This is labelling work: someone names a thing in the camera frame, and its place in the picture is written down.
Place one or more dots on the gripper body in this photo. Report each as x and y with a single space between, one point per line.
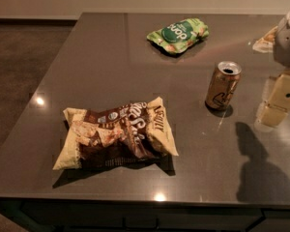
288 47

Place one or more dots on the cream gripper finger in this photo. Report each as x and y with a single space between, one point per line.
271 116

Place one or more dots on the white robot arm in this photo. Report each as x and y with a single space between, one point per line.
281 55

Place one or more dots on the green snack bag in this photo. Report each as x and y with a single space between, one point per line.
177 37

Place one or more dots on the brown chip bag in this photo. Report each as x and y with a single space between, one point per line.
127 134

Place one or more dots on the gold soda can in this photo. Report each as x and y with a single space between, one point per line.
223 84

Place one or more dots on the dark cabinet under table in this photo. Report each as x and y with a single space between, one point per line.
46 215

